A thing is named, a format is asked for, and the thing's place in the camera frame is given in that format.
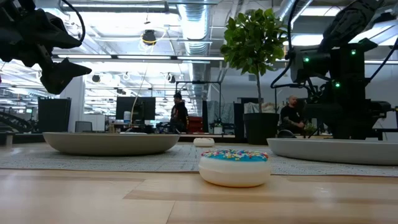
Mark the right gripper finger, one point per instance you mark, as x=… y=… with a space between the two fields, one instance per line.
x=361 y=130
x=341 y=130

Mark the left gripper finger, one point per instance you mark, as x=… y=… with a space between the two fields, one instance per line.
x=65 y=74
x=53 y=34

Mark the small blue sprinkled donut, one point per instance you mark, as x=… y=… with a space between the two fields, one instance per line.
x=234 y=174

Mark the small white donut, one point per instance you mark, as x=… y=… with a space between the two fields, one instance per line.
x=203 y=143

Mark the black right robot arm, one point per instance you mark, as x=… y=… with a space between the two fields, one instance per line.
x=351 y=68

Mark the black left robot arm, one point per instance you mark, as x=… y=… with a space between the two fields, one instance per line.
x=7 y=4

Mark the grey round plate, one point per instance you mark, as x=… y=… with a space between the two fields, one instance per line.
x=326 y=152

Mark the small green desk plant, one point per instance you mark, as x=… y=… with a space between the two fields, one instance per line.
x=310 y=127

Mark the black partition panel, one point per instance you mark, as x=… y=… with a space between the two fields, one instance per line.
x=54 y=115

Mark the person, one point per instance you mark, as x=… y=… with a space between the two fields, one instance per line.
x=290 y=118
x=178 y=115

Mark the grey office chair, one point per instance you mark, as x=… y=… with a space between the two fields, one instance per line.
x=83 y=127

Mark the black dome-shaped object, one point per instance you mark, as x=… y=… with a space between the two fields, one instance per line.
x=286 y=134

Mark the white container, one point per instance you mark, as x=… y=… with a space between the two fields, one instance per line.
x=127 y=116

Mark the black computer monitor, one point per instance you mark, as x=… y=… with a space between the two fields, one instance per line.
x=136 y=109

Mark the beige ceramic bowl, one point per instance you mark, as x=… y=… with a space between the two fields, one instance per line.
x=109 y=144

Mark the green plant in black pot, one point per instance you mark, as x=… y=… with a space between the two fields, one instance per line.
x=253 y=46

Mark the small plant in white pot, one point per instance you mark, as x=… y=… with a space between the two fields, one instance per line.
x=218 y=130

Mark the grey woven placemat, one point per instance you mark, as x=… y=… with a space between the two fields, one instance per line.
x=155 y=160

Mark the red cabinet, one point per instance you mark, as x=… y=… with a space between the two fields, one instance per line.
x=196 y=124

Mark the silver ventilation duct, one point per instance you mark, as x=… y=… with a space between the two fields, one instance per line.
x=194 y=18
x=287 y=9

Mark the black metal stand frame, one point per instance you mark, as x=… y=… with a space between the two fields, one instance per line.
x=199 y=82

